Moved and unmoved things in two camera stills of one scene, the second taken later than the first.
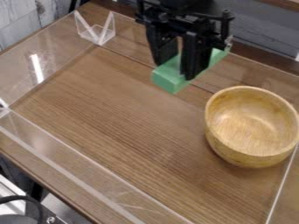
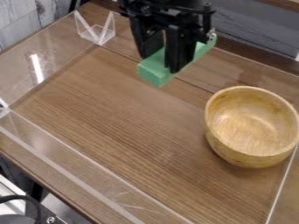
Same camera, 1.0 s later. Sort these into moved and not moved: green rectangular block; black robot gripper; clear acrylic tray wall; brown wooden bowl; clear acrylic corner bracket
Moved: green rectangular block; black robot gripper
Not moved: clear acrylic corner bracket; brown wooden bowl; clear acrylic tray wall
